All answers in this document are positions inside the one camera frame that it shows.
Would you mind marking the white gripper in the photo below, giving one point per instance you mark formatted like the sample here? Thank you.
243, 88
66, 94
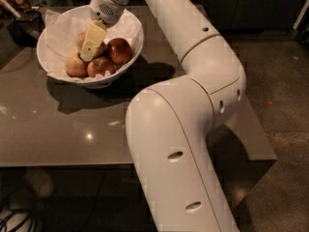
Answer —
103, 10

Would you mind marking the yellow-red top apple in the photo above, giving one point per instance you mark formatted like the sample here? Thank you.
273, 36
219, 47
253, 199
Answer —
79, 41

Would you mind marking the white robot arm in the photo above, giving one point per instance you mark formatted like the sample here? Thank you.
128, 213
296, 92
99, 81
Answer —
167, 123

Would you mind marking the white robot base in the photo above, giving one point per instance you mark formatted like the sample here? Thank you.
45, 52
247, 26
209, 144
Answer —
21, 191

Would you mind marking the red right apple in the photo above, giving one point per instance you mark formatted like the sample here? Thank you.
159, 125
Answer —
119, 51

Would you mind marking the red apple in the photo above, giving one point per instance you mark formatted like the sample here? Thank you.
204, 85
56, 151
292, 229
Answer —
100, 65
119, 51

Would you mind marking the red front apple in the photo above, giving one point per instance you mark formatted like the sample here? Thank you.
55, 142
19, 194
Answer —
100, 65

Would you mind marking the yellow left apple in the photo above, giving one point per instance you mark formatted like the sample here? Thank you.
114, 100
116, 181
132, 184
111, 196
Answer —
75, 66

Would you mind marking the white paper liner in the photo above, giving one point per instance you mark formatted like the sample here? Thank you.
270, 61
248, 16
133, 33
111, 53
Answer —
57, 41

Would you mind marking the dark bag on left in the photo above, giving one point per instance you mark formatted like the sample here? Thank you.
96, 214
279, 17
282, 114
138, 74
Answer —
27, 25

